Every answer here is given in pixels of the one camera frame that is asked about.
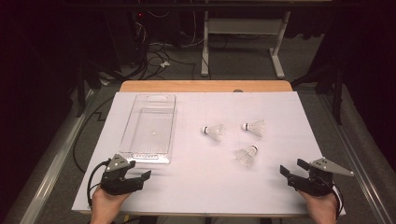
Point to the white plug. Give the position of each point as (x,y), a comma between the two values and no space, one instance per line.
(165,64)

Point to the white shuttlecock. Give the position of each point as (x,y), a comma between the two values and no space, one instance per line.
(255,127)
(246,155)
(215,131)

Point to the white table cover board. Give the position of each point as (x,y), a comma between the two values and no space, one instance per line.
(211,186)

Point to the white metal stand frame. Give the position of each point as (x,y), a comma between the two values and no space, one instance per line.
(243,26)

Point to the grey metal rail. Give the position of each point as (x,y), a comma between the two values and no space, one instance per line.
(53,168)
(351,149)

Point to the person's left hand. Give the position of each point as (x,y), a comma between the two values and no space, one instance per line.
(107,208)

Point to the black metal stand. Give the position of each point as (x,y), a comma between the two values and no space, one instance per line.
(336,99)
(81,93)

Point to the clear plastic tray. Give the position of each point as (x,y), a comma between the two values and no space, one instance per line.
(149,130)

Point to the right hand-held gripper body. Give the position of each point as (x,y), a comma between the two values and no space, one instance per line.
(314,186)

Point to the dark round table grommet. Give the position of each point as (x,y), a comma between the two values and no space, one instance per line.
(238,90)

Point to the person's right hand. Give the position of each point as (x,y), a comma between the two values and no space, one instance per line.
(322,208)

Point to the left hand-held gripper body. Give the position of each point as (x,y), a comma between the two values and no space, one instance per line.
(116,185)

